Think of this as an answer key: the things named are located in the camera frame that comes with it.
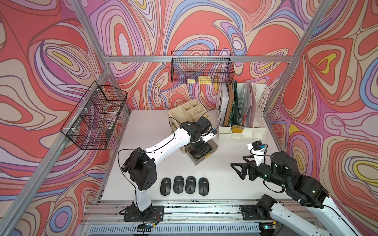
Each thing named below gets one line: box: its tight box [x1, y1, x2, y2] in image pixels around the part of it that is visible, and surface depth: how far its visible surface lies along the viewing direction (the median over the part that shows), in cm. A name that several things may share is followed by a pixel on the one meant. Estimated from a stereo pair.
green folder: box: [228, 79, 239, 126], surface depth 92 cm
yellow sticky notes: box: [186, 75, 212, 85], surface depth 86 cm
